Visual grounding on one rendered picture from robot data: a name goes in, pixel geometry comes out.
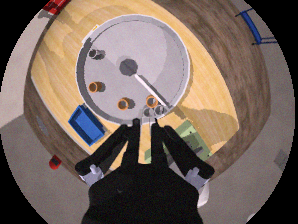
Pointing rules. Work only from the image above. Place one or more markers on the grey metal bushing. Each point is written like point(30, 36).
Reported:
point(144, 113)
point(92, 52)
point(159, 113)

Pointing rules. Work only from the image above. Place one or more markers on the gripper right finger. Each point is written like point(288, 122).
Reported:
point(196, 171)

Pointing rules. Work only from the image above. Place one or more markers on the grey round turning table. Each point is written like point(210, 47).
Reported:
point(132, 44)

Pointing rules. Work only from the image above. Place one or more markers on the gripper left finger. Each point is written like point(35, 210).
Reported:
point(94, 167)

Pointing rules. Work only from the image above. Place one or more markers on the bronze bushing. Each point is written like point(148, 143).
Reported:
point(98, 87)
point(151, 105)
point(120, 106)

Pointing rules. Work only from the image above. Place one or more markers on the blue crate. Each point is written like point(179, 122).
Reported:
point(86, 125)

